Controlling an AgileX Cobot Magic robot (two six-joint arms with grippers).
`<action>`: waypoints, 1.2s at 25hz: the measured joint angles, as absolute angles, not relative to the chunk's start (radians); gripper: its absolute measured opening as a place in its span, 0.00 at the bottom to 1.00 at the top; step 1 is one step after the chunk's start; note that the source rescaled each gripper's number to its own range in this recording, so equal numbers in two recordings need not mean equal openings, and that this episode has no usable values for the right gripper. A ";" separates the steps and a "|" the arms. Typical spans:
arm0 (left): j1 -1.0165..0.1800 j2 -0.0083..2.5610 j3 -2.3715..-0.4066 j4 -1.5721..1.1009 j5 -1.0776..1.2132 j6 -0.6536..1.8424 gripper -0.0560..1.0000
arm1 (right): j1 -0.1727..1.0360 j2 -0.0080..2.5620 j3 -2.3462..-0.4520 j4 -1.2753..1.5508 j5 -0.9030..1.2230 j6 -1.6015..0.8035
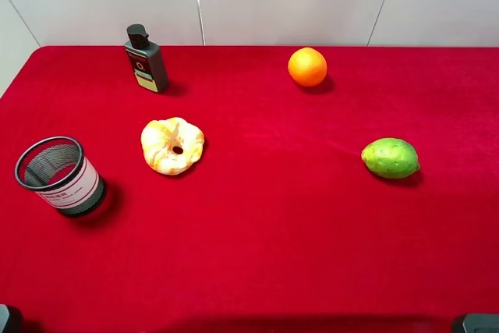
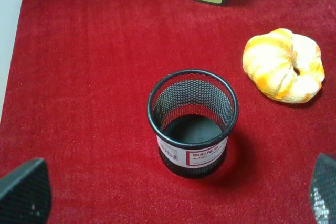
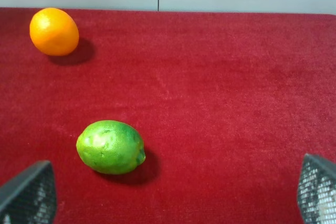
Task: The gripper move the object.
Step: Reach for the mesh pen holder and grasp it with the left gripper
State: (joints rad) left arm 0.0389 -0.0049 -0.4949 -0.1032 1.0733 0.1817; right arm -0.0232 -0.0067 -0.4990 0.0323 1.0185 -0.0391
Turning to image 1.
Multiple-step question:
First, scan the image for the black right base block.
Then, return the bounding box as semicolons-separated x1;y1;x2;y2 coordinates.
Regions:
451;314;499;333

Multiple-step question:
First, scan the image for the black left base block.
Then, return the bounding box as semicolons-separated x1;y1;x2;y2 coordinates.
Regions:
0;304;23;333

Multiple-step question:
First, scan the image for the black base block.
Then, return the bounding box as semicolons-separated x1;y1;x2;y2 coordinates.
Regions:
0;304;23;333
451;314;499;333

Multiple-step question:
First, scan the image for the dark grey pump bottle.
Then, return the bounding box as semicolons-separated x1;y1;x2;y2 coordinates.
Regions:
124;23;169;93

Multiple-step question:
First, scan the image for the black mesh pen cup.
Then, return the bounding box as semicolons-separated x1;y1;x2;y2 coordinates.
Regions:
15;136;106;217

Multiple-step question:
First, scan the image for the red velvet tablecloth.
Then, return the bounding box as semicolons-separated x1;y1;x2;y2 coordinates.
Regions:
1;46;498;332

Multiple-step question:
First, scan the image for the green lime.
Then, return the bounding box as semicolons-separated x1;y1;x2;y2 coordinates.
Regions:
361;137;420;179

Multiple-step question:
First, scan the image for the orange fruit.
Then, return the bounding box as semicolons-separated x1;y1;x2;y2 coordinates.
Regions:
288;47;327;87

